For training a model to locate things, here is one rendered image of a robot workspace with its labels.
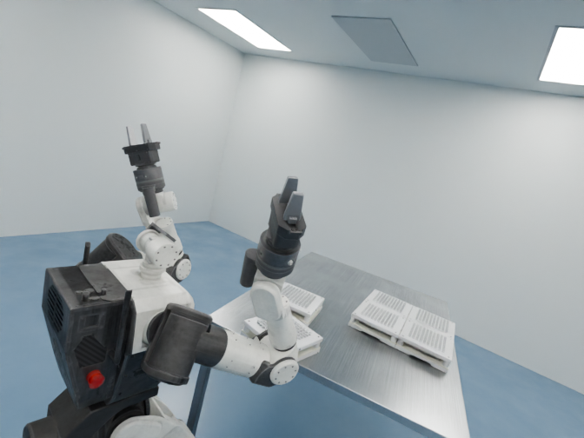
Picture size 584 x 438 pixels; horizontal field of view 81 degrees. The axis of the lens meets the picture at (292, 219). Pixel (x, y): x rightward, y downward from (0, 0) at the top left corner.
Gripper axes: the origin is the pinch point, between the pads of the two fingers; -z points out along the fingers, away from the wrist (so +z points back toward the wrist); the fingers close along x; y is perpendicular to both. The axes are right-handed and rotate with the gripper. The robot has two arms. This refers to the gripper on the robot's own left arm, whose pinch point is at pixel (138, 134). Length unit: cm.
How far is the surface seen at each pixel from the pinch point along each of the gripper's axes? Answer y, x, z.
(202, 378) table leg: -17, -12, 108
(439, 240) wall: -330, 136, 162
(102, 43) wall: -261, -210, -119
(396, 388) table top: -20, 73, 111
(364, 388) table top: -12, 61, 105
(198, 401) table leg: -16, -16, 119
